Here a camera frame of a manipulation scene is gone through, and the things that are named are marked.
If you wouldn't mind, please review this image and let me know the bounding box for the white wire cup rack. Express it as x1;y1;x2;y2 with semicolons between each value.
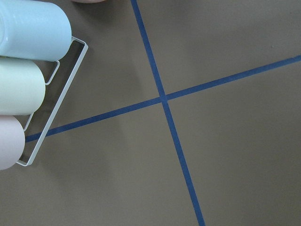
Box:
16;36;88;167

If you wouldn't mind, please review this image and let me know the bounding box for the light pink cup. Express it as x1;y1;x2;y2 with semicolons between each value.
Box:
0;115;25;170

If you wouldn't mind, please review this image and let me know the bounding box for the light green cup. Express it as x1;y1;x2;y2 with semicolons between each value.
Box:
0;57;46;115

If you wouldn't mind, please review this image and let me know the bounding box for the light blue cup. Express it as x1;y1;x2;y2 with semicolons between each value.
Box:
0;0;72;62

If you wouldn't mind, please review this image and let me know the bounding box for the pink bowl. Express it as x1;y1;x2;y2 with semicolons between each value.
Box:
71;0;106;4

